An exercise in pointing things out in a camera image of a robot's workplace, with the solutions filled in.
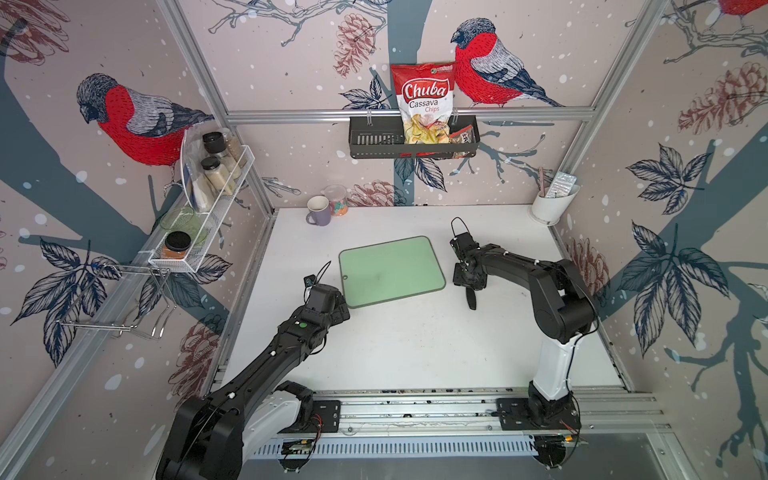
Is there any small dark snack packet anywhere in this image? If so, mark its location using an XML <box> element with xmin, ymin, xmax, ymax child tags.
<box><xmin>450</xmin><ymin>125</ymin><xmax>475</xmax><ymax>144</ymax></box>

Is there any white utensil cup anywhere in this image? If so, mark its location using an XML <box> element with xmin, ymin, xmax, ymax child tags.
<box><xmin>528</xmin><ymin>185</ymin><xmax>581</xmax><ymax>226</ymax></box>

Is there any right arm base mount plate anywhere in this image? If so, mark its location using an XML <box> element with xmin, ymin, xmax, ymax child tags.
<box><xmin>496</xmin><ymin>395</ymin><xmax>581</xmax><ymax>431</ymax></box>

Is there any green cutting board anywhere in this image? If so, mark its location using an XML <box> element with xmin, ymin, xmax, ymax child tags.
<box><xmin>338</xmin><ymin>236</ymin><xmax>446</xmax><ymax>309</ymax></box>

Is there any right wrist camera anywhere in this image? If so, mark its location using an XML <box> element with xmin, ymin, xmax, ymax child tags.
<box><xmin>450</xmin><ymin>232</ymin><xmax>479</xmax><ymax>262</ymax></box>

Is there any red Chuba cassava chips bag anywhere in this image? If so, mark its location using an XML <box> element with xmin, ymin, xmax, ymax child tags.
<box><xmin>391</xmin><ymin>63</ymin><xmax>455</xmax><ymax>144</ymax></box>

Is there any clear acrylic wall shelf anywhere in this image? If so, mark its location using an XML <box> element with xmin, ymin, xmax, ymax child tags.
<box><xmin>149</xmin><ymin>121</ymin><xmax>255</xmax><ymax>273</ymax></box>

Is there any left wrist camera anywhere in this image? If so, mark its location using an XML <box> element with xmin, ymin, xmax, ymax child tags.
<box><xmin>305</xmin><ymin>283</ymin><xmax>344</xmax><ymax>313</ymax></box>

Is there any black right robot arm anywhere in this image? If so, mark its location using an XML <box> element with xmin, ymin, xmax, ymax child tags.
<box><xmin>450</xmin><ymin>232</ymin><xmax>598</xmax><ymax>428</ymax></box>

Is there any orange jar black lid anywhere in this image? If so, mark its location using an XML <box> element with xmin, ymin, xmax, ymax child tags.
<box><xmin>160</xmin><ymin>231</ymin><xmax>192</xmax><ymax>260</ymax></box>

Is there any clear jar of colourful candies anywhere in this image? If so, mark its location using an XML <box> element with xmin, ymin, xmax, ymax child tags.
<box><xmin>322</xmin><ymin>184</ymin><xmax>348</xmax><ymax>216</ymax></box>

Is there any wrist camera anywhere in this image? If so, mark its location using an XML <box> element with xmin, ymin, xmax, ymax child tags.
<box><xmin>305</xmin><ymin>283</ymin><xmax>344</xmax><ymax>313</ymax></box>
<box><xmin>450</xmin><ymin>232</ymin><xmax>479</xmax><ymax>262</ymax></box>

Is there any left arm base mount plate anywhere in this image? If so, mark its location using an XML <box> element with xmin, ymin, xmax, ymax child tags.
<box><xmin>280</xmin><ymin>400</ymin><xmax>341</xmax><ymax>434</ymax></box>

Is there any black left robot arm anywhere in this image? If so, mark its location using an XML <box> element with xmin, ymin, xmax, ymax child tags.
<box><xmin>155</xmin><ymin>283</ymin><xmax>350</xmax><ymax>479</ymax></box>

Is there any blister pack in cup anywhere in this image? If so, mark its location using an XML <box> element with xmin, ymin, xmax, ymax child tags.
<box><xmin>545</xmin><ymin>172</ymin><xmax>577</xmax><ymax>198</ymax></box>

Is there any spice jar black lid lower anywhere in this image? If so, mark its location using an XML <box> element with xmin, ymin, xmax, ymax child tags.
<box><xmin>200</xmin><ymin>156</ymin><xmax>236</xmax><ymax>196</ymax></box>

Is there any purple ceramic mug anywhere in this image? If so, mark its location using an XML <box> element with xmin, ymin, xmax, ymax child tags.
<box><xmin>305</xmin><ymin>195</ymin><xmax>332</xmax><ymax>227</ymax></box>

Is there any black wire wall basket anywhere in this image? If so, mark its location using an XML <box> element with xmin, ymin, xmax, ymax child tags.
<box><xmin>348</xmin><ymin>115</ymin><xmax>480</xmax><ymax>160</ymax></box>

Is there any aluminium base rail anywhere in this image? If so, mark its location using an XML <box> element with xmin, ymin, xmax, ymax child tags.
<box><xmin>314</xmin><ymin>387</ymin><xmax>672</xmax><ymax>438</ymax></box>

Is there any metal wire wall rack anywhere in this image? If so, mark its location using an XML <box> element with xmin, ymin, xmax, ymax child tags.
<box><xmin>54</xmin><ymin>265</ymin><xmax>177</xmax><ymax>340</ymax></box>

